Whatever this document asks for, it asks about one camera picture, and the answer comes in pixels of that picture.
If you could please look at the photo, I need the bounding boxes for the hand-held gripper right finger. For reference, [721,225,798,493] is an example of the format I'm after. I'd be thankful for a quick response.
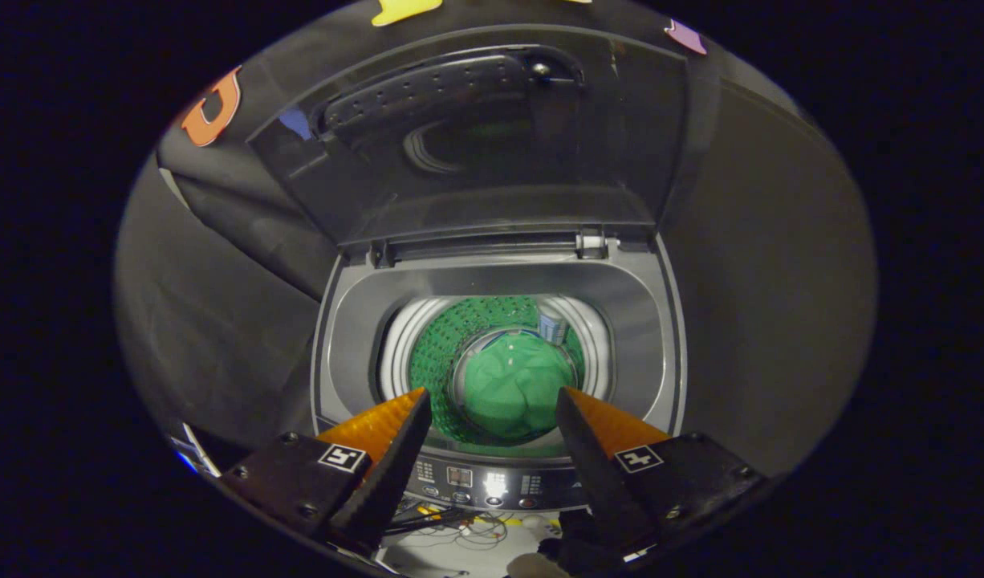
[556,387,770,563]

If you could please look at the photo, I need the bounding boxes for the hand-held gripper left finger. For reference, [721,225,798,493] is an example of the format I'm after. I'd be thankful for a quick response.
[219,387,433,556]

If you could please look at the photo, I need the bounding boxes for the green polo shirt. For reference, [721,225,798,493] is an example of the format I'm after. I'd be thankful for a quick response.
[462,331,577,441]

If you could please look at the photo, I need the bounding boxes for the dark washing machine lid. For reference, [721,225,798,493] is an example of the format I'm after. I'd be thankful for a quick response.
[247,24,693,250]

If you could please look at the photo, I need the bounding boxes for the white and blue object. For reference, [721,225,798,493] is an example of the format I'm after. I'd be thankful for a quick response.
[171,421,220,478]

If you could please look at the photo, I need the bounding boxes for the tangled cables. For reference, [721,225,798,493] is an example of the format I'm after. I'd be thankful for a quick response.
[384,510,557,556]

